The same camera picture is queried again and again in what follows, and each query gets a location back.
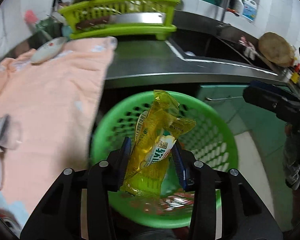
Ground yellow snack wrapper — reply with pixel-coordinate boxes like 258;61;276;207
123;90;196;198

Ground green waste basket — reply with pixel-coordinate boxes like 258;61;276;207
90;92;238;229

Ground clear plastic cup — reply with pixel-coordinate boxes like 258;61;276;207
0;119;23;150

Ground steel sink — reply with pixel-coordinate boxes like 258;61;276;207
166;29;277;76

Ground peach towel with blue print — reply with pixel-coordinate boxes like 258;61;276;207
0;37;117;225

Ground detergent bottle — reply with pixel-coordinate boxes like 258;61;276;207
242;0;257;22

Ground white ceramic plate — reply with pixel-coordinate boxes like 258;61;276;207
30;37;68;64

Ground lime green dish rack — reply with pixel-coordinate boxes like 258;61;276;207
59;0;180;41

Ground pink bottle brush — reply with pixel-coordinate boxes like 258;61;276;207
24;10;39;25

